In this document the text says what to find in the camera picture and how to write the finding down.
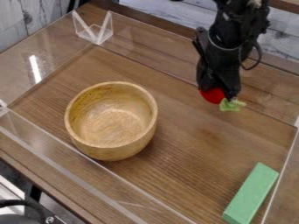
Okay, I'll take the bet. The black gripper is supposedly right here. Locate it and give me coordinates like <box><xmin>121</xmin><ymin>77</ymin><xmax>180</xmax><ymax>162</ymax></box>
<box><xmin>191</xmin><ymin>25</ymin><xmax>263</xmax><ymax>102</ymax></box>

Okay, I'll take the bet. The red felt strawberry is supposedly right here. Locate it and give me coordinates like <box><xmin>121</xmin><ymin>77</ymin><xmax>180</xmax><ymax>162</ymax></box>
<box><xmin>199</xmin><ymin>87</ymin><xmax>247</xmax><ymax>112</ymax></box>

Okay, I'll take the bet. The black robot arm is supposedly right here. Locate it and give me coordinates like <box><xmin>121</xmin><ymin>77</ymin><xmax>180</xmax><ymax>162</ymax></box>
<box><xmin>192</xmin><ymin>0</ymin><xmax>269</xmax><ymax>102</ymax></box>

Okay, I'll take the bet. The light wooden bowl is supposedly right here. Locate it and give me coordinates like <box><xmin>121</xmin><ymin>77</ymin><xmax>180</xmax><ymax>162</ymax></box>
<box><xmin>64</xmin><ymin>81</ymin><xmax>157</xmax><ymax>161</ymax></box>

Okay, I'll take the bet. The green foam block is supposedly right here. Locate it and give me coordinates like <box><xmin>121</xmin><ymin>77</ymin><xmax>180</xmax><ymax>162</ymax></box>
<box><xmin>221</xmin><ymin>163</ymin><xmax>279</xmax><ymax>224</ymax></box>

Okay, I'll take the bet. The black table leg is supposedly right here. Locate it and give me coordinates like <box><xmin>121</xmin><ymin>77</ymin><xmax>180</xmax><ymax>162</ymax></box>
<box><xmin>29</xmin><ymin>185</ymin><xmax>42</xmax><ymax>201</ymax></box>

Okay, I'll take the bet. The clear acrylic corner bracket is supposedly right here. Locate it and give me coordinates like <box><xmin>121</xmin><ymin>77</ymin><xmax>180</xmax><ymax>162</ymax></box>
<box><xmin>70</xmin><ymin>11</ymin><xmax>113</xmax><ymax>46</ymax></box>

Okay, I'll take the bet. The black cable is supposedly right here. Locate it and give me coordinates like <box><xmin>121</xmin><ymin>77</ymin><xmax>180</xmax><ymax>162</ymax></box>
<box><xmin>0</xmin><ymin>199</ymin><xmax>50</xmax><ymax>224</ymax></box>

